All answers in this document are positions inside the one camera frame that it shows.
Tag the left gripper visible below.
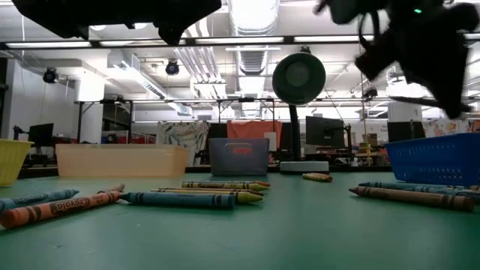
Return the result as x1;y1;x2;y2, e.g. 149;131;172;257
85;0;223;46

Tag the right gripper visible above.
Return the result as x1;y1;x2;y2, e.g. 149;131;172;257
354;22;473;120

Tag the colourful patterned cloth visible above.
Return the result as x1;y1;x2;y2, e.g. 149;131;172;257
421;118;480;140

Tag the rig light bar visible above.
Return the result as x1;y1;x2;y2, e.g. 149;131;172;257
0;34;480;52

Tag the black monitor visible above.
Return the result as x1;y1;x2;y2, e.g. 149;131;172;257
28;122;55;149
305;116;347;149
386;121;427;144

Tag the blue plastic basket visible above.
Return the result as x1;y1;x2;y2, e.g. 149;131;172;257
385;133;480;188

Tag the black ceiling spotlight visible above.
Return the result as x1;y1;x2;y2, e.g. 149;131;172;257
361;87;379;102
165;58;181;77
42;67;60;85

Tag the cardboard box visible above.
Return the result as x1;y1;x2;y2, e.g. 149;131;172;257
361;133;379;148

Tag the white desk lamp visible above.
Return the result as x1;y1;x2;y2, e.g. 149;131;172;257
271;51;330;175

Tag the red-orange cloth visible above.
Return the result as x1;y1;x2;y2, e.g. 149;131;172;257
226;120;284;152

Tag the grey painted cloth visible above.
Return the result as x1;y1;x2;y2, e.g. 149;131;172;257
156;121;211;168

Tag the grey translucent bin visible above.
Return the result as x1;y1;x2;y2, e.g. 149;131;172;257
208;136;271;177

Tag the orange translucent bin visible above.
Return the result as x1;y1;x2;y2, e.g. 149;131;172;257
55;143;190;179

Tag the yellow plastic basket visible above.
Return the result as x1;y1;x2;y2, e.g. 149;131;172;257
0;139;34;188

